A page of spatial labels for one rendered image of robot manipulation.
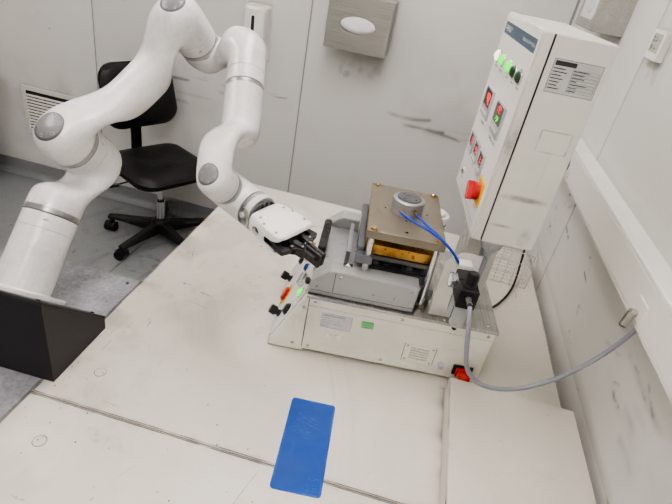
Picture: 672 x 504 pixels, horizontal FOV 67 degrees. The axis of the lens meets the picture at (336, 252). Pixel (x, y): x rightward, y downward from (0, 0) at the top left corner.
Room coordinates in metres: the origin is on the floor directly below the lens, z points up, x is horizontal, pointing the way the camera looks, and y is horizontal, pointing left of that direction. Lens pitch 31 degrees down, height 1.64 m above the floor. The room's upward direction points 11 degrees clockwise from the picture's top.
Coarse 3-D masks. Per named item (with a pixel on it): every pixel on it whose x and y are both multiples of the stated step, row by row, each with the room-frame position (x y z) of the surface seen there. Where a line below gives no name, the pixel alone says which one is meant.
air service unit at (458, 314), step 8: (464, 264) 0.96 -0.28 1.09; (472, 264) 0.96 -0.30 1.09; (456, 272) 0.94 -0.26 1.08; (464, 272) 0.94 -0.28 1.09; (472, 272) 0.89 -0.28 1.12; (448, 280) 0.93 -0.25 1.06; (456, 280) 0.91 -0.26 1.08; (464, 280) 0.90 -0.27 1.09; (472, 280) 0.87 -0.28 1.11; (456, 288) 0.90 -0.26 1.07; (464, 288) 0.87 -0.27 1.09; (472, 288) 0.87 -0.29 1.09; (456, 296) 0.88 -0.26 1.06; (464, 296) 0.86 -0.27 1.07; (472, 296) 0.86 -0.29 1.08; (448, 304) 0.93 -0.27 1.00; (456, 304) 0.86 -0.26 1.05; (464, 304) 0.86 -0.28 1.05; (472, 304) 0.84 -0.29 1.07; (448, 312) 0.92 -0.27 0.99; (456, 312) 0.87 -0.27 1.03; (464, 312) 0.87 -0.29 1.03; (448, 320) 0.89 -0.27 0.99; (456, 320) 0.87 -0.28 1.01; (464, 320) 0.87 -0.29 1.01
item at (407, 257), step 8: (376, 240) 1.05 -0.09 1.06; (376, 248) 1.03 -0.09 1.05; (384, 248) 1.03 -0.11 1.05; (392, 248) 1.03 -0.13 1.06; (400, 248) 1.03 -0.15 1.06; (408, 248) 1.04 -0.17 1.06; (416, 248) 1.05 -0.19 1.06; (376, 256) 1.03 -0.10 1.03; (384, 256) 1.03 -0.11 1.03; (392, 256) 1.03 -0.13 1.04; (400, 256) 1.03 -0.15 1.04; (408, 256) 1.03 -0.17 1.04; (416, 256) 1.03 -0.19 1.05; (424, 256) 1.03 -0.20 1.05; (408, 264) 1.03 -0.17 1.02; (416, 264) 1.03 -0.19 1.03; (424, 264) 1.03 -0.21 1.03
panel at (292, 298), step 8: (304, 264) 1.20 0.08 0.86; (296, 272) 1.21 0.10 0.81; (312, 272) 1.07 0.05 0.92; (296, 280) 1.15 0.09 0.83; (296, 288) 1.08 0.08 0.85; (304, 288) 1.02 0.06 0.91; (288, 296) 1.10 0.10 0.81; (296, 296) 1.03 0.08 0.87; (280, 304) 1.11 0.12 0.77; (296, 304) 0.98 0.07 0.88; (288, 312) 0.99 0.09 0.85; (280, 320) 1.00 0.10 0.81; (272, 328) 1.01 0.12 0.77
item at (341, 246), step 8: (352, 224) 1.20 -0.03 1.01; (336, 232) 1.21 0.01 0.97; (344, 232) 1.22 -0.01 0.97; (352, 232) 1.16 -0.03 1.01; (328, 240) 1.16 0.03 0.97; (336, 240) 1.17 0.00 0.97; (344, 240) 1.18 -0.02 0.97; (352, 240) 1.19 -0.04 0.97; (328, 248) 1.12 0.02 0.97; (336, 248) 1.13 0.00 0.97; (344, 248) 1.14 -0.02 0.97; (352, 248) 1.14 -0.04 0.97; (328, 256) 1.08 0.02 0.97; (336, 256) 1.09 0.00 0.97; (344, 256) 1.10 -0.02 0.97; (352, 256) 1.10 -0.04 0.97; (360, 264) 1.07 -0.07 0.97; (432, 280) 1.07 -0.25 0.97; (432, 288) 1.03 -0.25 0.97
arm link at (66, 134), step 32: (160, 0) 1.24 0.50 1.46; (192, 0) 1.26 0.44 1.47; (160, 32) 1.20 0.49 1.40; (192, 32) 1.24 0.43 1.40; (128, 64) 1.21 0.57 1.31; (160, 64) 1.20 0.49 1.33; (96, 96) 1.13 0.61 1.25; (128, 96) 1.15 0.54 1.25; (160, 96) 1.22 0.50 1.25; (64, 128) 1.03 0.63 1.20; (96, 128) 1.07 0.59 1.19; (64, 160) 1.02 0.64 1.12
